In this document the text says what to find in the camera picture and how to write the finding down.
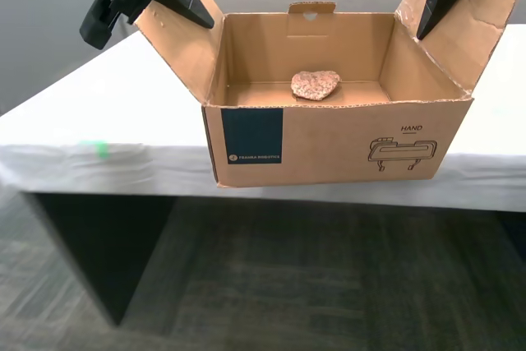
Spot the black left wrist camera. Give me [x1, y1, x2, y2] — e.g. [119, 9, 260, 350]
[78, 0, 125, 50]

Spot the white plastic table cover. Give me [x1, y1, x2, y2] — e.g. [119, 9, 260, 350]
[0, 23, 526, 213]

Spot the brown cardboard box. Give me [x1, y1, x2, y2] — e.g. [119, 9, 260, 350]
[133, 0, 524, 189]

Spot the speckled pinkish granite rock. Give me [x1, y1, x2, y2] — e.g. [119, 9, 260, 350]
[290, 69, 343, 103]

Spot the green tape marker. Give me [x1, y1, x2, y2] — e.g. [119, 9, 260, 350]
[77, 140, 110, 160]

